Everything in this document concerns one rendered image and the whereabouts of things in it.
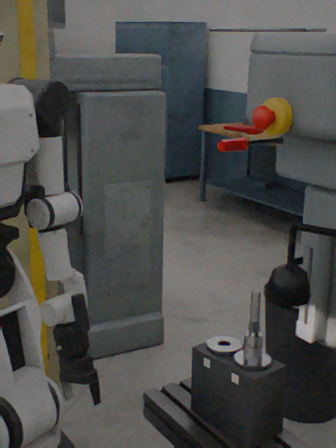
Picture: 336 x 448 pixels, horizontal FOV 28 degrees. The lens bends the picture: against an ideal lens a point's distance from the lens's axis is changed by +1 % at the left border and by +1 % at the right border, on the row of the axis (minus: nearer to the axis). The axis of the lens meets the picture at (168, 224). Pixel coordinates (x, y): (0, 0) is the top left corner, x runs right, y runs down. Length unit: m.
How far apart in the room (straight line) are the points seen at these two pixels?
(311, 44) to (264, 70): 0.11
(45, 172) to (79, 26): 9.21
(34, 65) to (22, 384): 1.47
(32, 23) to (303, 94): 1.78
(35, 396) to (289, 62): 0.96
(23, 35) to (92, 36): 8.23
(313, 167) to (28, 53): 1.71
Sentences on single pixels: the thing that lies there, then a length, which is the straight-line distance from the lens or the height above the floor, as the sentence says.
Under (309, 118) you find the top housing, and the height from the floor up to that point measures 1.76.
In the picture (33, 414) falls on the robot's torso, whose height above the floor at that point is 1.04.
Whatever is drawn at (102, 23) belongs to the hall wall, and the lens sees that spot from 11.00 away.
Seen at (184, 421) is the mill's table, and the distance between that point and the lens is 1.81.
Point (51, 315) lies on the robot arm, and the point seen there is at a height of 1.20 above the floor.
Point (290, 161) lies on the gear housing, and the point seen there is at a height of 1.67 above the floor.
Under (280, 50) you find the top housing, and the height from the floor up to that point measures 1.86.
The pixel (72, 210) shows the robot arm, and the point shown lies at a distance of 1.69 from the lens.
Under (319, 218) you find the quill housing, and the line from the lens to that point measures 1.25.
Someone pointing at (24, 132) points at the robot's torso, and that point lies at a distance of 1.51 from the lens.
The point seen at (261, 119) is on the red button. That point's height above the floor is 1.76.
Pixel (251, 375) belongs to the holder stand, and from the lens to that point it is 1.65.
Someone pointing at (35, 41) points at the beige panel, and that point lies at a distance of 2.73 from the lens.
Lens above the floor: 1.89
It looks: 16 degrees down
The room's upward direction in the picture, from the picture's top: 1 degrees clockwise
